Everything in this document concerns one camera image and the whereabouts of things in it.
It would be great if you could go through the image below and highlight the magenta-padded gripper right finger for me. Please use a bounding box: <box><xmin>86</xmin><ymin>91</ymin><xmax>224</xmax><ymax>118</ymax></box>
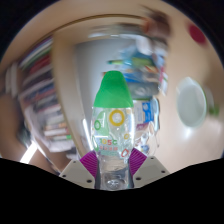
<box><xmin>127</xmin><ymin>147</ymin><xmax>171</xmax><ymax>190</ymax></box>

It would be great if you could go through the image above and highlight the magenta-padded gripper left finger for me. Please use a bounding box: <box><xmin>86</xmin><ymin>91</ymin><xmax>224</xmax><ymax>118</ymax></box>
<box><xmin>59</xmin><ymin>149</ymin><xmax>100</xmax><ymax>190</ymax></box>

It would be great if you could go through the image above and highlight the clear bottle with green cap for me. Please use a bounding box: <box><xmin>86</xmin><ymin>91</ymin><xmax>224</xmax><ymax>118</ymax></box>
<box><xmin>90</xmin><ymin>70</ymin><xmax>136</xmax><ymax>191</ymax></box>

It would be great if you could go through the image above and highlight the white under-shelf light strip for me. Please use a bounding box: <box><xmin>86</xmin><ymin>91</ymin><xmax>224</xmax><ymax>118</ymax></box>
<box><xmin>19</xmin><ymin>141</ymin><xmax>39</xmax><ymax>165</ymax></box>

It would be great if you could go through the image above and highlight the white and blue box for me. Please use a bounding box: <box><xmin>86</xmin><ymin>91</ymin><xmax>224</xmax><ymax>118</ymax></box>
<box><xmin>141</xmin><ymin>101</ymin><xmax>158</xmax><ymax>125</ymax></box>

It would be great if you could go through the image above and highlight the wooden shelf unit with books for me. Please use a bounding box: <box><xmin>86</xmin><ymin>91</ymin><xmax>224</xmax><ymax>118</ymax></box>
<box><xmin>4</xmin><ymin>34</ymin><xmax>82</xmax><ymax>162</ymax></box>

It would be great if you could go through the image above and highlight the flat round red coaster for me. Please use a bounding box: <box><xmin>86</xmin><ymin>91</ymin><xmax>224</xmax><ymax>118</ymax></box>
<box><xmin>188</xmin><ymin>23</ymin><xmax>207</xmax><ymax>45</ymax></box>

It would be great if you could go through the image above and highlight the white cup with green handle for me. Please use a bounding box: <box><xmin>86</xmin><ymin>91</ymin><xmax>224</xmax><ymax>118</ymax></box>
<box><xmin>175</xmin><ymin>76</ymin><xmax>216</xmax><ymax>129</ymax></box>

